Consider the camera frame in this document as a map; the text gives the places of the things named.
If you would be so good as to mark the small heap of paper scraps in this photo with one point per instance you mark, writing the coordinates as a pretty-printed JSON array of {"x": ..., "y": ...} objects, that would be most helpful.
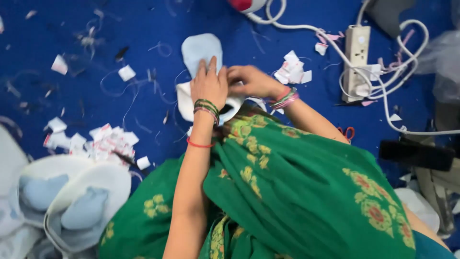
[{"x": 291, "y": 70}]

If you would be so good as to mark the white fabric slipper piece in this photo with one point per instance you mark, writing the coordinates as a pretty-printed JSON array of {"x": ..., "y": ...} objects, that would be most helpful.
[{"x": 185, "y": 102}]

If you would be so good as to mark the clear plastic bag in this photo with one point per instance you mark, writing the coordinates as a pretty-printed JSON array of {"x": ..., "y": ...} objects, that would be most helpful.
[{"x": 444, "y": 64}]

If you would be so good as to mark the red and white appliance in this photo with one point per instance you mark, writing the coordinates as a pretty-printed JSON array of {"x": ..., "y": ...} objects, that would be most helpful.
[{"x": 246, "y": 4}]

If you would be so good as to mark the person's right fingers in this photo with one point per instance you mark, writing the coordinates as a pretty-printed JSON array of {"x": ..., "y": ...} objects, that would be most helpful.
[{"x": 237, "y": 74}]

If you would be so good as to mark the white foam piece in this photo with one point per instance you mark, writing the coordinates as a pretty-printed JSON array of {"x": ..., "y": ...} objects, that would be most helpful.
[{"x": 418, "y": 207}]

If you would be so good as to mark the grey fabric piece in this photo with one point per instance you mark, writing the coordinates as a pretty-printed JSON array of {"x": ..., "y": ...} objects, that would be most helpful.
[{"x": 390, "y": 14}]

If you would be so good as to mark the teal garment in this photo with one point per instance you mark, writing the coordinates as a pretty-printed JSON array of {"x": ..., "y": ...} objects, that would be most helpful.
[{"x": 429, "y": 248}]

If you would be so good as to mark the pink ribbon scraps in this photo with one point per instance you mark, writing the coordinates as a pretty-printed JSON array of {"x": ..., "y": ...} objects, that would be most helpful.
[{"x": 399, "y": 59}]

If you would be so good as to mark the large pile of paper scraps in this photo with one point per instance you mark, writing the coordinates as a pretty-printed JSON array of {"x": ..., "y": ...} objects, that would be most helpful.
[{"x": 107, "y": 142}]

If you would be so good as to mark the white paper scrap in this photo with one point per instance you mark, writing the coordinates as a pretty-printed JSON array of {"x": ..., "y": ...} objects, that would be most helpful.
[
  {"x": 59, "y": 65},
  {"x": 143, "y": 162},
  {"x": 321, "y": 48},
  {"x": 127, "y": 73}
]

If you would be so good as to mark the person's right hand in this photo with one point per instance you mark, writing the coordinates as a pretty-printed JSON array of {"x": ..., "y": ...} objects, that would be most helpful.
[{"x": 257, "y": 82}]

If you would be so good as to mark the white power strip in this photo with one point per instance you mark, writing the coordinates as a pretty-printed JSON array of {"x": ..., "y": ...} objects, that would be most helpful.
[{"x": 356, "y": 54}]

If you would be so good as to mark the black thin tool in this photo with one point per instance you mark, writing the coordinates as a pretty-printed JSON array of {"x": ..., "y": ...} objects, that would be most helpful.
[{"x": 127, "y": 160}]

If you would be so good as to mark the person's left fingers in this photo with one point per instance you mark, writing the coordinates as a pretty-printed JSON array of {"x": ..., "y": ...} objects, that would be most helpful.
[{"x": 212, "y": 66}]

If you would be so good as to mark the green floral sari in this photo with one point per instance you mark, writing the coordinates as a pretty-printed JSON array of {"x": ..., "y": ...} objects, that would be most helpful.
[{"x": 298, "y": 187}]

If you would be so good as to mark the black rectangular object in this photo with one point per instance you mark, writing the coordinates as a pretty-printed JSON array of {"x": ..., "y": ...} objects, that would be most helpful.
[{"x": 417, "y": 154}]

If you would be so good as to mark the light blue insole piece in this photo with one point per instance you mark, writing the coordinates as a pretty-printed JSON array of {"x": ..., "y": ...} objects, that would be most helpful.
[{"x": 199, "y": 46}]

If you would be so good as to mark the person's left hand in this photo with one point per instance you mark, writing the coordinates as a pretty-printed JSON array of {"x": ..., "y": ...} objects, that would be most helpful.
[{"x": 208, "y": 86}]

